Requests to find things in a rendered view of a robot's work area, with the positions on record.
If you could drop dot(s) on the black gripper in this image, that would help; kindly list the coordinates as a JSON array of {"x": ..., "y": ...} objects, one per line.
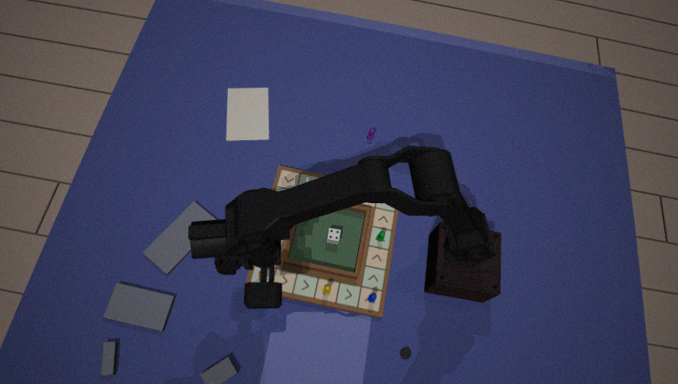
[{"x": 259, "y": 295}]

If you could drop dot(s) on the white die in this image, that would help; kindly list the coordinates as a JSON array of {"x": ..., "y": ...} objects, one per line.
[{"x": 333, "y": 236}]

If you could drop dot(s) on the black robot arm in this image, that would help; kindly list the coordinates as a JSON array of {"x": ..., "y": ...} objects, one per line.
[{"x": 256, "y": 220}]

